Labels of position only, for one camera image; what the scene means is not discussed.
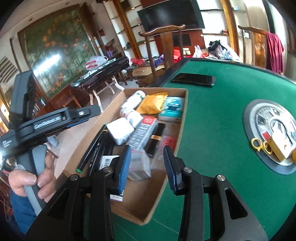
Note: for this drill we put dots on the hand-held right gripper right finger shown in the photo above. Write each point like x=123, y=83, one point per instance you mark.
x=170, y=169

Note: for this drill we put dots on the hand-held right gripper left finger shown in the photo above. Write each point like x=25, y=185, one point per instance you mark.
x=123, y=171

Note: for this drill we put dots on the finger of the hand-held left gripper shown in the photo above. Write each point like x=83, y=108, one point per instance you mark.
x=78, y=113
x=77, y=122

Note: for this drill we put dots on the small printed carton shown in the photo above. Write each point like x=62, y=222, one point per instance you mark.
x=138, y=164

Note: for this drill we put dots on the black marker green end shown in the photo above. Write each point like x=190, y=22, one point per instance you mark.
x=92, y=148

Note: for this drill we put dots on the thin black pen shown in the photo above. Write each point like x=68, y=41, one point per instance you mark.
x=107, y=146

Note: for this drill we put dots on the shallow cardboard box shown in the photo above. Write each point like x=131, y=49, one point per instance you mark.
x=143, y=201

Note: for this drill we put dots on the white adaptor box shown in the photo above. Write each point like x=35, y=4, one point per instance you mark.
x=120, y=131

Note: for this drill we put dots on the white bottle red label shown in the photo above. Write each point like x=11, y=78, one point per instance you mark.
x=129, y=114

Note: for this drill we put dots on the large white bottle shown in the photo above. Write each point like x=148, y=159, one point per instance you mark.
x=135, y=98

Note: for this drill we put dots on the cream case with yellow keyring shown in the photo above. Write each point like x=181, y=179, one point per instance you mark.
x=281, y=144

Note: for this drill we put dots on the person's left hand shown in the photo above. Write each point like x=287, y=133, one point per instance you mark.
x=23, y=183

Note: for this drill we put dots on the white blue barcode box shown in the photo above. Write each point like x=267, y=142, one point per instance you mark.
x=107, y=162

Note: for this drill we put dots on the red comb in clear pack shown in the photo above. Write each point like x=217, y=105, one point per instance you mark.
x=166, y=142

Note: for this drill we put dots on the black box gold band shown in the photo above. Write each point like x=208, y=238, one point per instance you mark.
x=156, y=139

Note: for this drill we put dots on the grey box red label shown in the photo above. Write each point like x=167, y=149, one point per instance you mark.
x=142, y=134

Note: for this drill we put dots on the dark glossy table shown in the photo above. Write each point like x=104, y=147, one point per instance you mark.
x=101, y=71

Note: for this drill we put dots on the white plastic bag red print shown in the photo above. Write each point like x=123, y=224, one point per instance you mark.
x=96, y=62

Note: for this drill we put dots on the teal face mask packet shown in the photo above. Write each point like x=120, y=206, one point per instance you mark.
x=172, y=109

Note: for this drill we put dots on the gold foil packet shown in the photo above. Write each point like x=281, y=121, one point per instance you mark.
x=152, y=103

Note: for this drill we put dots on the large framed flower painting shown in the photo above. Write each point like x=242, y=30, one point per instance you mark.
x=57, y=46

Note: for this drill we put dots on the low wooden table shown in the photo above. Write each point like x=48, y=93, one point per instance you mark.
x=145, y=74

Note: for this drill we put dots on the person's blue jeans leg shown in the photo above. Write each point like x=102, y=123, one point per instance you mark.
x=20, y=213

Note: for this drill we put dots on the black smartphone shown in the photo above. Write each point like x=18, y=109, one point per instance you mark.
x=194, y=80

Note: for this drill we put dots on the round table control panel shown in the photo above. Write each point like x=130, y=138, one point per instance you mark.
x=254, y=129

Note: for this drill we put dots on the wooden chair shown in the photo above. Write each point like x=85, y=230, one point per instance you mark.
x=170, y=46

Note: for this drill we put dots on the red gift bag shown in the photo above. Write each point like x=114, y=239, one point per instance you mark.
x=177, y=54

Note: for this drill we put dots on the small white plastic bag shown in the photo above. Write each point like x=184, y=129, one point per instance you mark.
x=196, y=52

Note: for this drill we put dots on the pile of clothes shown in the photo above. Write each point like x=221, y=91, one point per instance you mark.
x=219, y=49

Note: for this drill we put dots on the black television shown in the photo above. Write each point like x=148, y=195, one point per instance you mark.
x=171, y=14

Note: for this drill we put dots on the wooden chair carved back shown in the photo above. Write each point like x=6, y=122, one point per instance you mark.
x=260, y=49

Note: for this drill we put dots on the dark red garment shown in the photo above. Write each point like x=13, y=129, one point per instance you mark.
x=275, y=51

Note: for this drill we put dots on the wooden wall shelf unit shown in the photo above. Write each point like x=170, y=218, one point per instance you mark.
x=129, y=27

